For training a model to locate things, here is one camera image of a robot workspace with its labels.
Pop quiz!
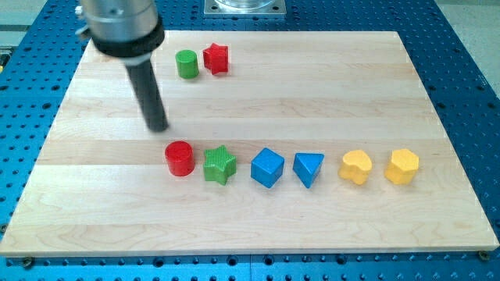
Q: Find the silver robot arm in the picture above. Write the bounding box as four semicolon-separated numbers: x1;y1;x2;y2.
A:
75;0;168;132

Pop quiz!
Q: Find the blue cube block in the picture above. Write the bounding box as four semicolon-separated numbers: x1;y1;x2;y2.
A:
251;148;284;188

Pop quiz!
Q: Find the yellow heart block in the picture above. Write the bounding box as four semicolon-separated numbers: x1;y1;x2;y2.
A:
338;150;373;185

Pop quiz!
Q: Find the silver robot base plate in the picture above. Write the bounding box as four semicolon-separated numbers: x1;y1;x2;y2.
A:
204;0;286;16

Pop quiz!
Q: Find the red cylinder block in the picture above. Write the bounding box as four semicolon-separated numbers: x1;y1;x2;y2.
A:
165;140;195;176

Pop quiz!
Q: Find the red star block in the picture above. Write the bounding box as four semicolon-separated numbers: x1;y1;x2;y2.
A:
203;43;229;75

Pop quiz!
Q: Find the blue triangle block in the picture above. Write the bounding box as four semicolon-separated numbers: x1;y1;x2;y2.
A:
292;152;324;188

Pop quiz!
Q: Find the green star block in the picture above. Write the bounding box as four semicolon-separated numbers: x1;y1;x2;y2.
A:
203;145;237;186

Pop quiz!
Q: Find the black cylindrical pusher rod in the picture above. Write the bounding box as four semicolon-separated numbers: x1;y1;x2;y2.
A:
124;56;169;132

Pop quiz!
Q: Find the light wooden board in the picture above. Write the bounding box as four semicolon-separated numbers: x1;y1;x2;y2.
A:
1;31;498;257

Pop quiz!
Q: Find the green cylinder block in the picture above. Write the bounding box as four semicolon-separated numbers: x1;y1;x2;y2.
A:
175;49;199;79

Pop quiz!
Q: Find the blue perforated metal base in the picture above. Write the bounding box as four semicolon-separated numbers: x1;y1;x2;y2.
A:
1;1;499;280

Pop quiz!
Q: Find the yellow hexagon block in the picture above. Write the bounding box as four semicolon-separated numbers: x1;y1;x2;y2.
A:
384;148;420;185

